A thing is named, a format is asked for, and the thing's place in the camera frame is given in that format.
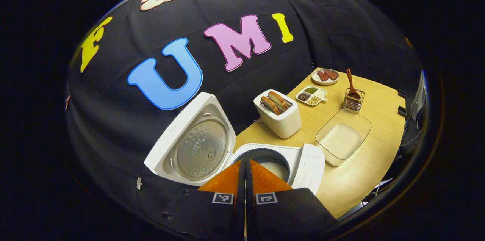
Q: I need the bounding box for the white round plate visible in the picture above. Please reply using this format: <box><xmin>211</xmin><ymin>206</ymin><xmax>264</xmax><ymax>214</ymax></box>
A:
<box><xmin>311</xmin><ymin>68</ymin><xmax>340</xmax><ymax>85</ymax></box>

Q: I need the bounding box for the white rice cooker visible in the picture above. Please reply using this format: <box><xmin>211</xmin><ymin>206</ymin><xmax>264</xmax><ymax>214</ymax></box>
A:
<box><xmin>144</xmin><ymin>92</ymin><xmax>325</xmax><ymax>196</ymax></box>

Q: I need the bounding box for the toast bread slice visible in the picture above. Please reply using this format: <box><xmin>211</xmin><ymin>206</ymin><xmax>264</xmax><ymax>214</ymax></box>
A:
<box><xmin>268</xmin><ymin>91</ymin><xmax>289</xmax><ymax>110</ymax></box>
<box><xmin>261</xmin><ymin>96</ymin><xmax>282</xmax><ymax>116</ymax></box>

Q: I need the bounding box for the white toaster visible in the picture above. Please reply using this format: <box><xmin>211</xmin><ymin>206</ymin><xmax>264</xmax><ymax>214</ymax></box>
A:
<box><xmin>253</xmin><ymin>89</ymin><xmax>302</xmax><ymax>139</ymax></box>

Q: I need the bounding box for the white rice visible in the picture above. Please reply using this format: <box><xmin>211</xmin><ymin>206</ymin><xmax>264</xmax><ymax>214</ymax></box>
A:
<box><xmin>319</xmin><ymin>123</ymin><xmax>364</xmax><ymax>160</ymax></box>
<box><xmin>260</xmin><ymin>161</ymin><xmax>290</xmax><ymax>183</ymax></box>

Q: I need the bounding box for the black backdrop cloth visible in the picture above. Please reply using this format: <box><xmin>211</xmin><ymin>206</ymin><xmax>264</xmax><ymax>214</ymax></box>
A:
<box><xmin>65</xmin><ymin>0</ymin><xmax>423</xmax><ymax>211</ymax></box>

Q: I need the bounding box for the clear glass container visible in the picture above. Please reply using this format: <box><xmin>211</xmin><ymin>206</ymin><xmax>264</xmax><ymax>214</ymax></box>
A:
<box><xmin>316</xmin><ymin>109</ymin><xmax>372</xmax><ymax>167</ymax></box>

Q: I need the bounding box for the brown wooden spoon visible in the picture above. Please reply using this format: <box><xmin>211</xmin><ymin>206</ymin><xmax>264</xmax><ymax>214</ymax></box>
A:
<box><xmin>346</xmin><ymin>68</ymin><xmax>361</xmax><ymax>100</ymax></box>

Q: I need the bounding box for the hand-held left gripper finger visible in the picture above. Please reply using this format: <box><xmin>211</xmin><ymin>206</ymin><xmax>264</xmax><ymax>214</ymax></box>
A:
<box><xmin>246</xmin><ymin>160</ymin><xmax>338</xmax><ymax>241</ymax></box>
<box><xmin>163</xmin><ymin>160</ymin><xmax>246</xmax><ymax>241</ymax></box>

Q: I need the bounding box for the white divided bean dish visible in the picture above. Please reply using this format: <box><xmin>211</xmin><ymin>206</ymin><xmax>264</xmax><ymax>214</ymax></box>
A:
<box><xmin>296</xmin><ymin>86</ymin><xmax>328</xmax><ymax>106</ymax></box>

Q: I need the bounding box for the wire chopstick holder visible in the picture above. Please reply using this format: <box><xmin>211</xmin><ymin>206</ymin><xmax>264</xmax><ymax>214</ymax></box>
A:
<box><xmin>344</xmin><ymin>88</ymin><xmax>365</xmax><ymax>113</ymax></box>

